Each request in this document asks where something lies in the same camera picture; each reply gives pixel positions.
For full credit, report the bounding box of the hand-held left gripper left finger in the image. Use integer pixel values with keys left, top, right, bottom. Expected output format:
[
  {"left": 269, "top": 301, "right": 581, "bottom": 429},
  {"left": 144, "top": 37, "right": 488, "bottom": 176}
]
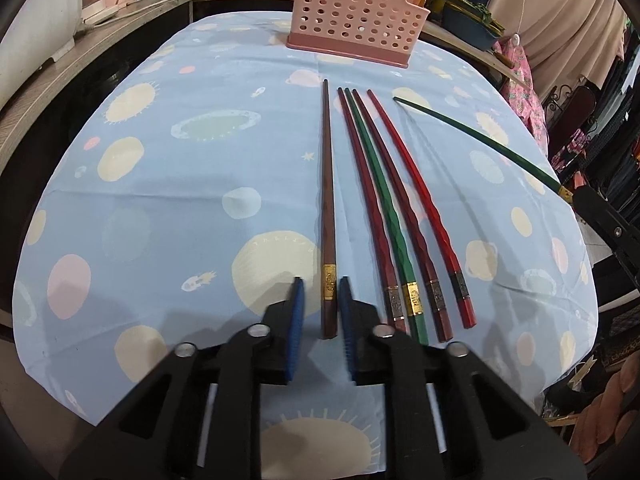
[{"left": 57, "top": 276, "right": 306, "bottom": 480}]

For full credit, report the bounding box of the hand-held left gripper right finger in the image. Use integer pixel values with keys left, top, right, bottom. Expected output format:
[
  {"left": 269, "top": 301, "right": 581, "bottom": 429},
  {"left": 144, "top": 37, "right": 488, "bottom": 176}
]
[{"left": 337, "top": 276, "right": 588, "bottom": 480}]

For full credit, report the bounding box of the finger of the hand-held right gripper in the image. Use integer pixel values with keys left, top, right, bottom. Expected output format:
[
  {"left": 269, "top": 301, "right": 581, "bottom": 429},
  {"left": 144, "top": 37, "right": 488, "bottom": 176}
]
[{"left": 574, "top": 186, "right": 640, "bottom": 291}]

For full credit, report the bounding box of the dark red chopstick silver band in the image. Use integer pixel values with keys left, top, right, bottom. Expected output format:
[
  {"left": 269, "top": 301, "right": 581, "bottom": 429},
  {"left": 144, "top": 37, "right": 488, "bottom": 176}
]
[
  {"left": 337, "top": 87, "right": 408, "bottom": 335},
  {"left": 352, "top": 88, "right": 453, "bottom": 343}
]

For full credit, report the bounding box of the green chopstick gold band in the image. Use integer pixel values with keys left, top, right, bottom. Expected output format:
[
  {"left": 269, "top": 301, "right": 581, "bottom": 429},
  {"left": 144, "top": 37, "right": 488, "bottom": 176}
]
[
  {"left": 393, "top": 96, "right": 575, "bottom": 203},
  {"left": 344, "top": 87, "right": 430, "bottom": 346}
]

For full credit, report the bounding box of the brown chopstick gold band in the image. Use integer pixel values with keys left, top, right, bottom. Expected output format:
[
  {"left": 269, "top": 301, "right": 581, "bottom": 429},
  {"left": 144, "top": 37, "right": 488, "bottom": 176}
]
[{"left": 318, "top": 78, "right": 339, "bottom": 340}]

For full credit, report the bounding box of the pink perforated utensil holder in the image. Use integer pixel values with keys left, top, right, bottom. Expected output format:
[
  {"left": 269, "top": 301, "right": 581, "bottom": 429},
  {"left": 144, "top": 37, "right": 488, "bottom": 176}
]
[{"left": 286, "top": 0, "right": 431, "bottom": 68}]

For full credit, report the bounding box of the pink floral garment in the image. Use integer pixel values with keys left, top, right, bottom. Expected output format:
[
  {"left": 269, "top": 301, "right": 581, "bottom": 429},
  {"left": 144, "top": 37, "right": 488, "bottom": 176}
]
[{"left": 492, "top": 40, "right": 551, "bottom": 146}]

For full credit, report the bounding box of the blue planet print tablecloth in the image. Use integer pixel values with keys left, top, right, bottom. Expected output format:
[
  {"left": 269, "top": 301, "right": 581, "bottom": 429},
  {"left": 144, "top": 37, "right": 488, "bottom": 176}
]
[{"left": 11, "top": 10, "right": 598, "bottom": 480}]

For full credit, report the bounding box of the pink padded cushion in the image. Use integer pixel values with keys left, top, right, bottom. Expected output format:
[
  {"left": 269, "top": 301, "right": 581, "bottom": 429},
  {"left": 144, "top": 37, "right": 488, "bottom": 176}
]
[{"left": 570, "top": 370, "right": 640, "bottom": 461}]

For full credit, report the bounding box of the beige curtain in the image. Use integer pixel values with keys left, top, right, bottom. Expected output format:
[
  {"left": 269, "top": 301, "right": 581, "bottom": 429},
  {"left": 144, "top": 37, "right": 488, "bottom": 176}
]
[{"left": 487, "top": 0, "right": 628, "bottom": 91}]

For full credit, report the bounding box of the dark blue basin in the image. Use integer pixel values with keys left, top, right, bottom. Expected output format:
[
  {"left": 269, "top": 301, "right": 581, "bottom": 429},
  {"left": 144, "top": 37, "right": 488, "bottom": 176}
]
[{"left": 440, "top": 0, "right": 503, "bottom": 52}]

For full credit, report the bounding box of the white plastic tub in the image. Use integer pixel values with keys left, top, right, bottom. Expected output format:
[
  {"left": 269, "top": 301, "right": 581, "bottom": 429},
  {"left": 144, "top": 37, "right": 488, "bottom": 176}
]
[{"left": 0, "top": 0, "right": 86, "bottom": 106}]

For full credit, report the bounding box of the white cable with switch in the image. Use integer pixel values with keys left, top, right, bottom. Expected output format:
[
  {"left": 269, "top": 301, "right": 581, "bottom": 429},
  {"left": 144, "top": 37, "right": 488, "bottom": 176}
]
[{"left": 510, "top": 0, "right": 533, "bottom": 46}]

